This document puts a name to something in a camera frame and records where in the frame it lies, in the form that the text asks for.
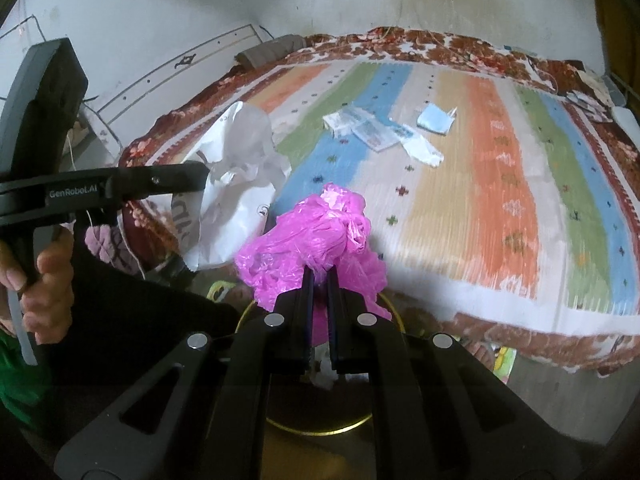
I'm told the yellow hanging cloth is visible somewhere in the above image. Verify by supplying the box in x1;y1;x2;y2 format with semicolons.
594;0;640;77

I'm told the white cloth bundle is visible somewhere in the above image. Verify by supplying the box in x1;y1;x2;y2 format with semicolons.
611;106;640;142

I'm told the white flat packet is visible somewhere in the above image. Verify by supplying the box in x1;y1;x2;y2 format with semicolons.
322;107;377;137

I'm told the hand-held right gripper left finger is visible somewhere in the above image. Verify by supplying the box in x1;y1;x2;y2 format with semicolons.
54;266;317;480

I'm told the white headboard panel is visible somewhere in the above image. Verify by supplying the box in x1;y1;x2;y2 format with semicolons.
92;22;274;142

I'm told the pile of patterned cloths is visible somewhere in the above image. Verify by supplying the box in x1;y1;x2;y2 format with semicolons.
565;67;614;122

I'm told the brown floral blanket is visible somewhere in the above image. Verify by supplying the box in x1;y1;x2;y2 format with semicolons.
117;26;640;378

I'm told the pink quilted cloth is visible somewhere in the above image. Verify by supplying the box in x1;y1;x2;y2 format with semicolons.
84;224;133;273

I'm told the grey pillow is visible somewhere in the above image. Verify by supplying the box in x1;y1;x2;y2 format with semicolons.
236;34;306;70

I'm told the printed crumpled wrapper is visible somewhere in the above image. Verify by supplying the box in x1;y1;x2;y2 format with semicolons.
352;119;417;152

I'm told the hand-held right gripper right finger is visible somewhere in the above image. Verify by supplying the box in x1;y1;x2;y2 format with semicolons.
326;267;585;480

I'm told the person's left hand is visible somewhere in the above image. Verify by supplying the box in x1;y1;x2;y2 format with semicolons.
0;229;77;347

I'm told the white crumpled tissue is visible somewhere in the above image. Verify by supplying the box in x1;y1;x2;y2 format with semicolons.
402;137;444;166

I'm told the person's bare foot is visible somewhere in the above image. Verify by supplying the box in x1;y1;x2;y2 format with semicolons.
469;342;502;367

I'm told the dark bin with gold rim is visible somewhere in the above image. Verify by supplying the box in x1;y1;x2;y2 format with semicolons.
239;292;405;437

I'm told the striped colourful mat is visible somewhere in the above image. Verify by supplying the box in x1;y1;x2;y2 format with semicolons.
200;57;640;317

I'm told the white paper bag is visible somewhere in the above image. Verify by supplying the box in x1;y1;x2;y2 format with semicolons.
171;101;293;272

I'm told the thin white power cable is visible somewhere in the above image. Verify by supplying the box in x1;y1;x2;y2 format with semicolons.
397;0;419;36

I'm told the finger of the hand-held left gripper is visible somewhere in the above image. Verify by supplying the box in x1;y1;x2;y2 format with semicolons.
117;159;212;207

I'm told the pink plastic bag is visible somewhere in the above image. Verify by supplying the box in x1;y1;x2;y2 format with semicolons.
234;183;394;352

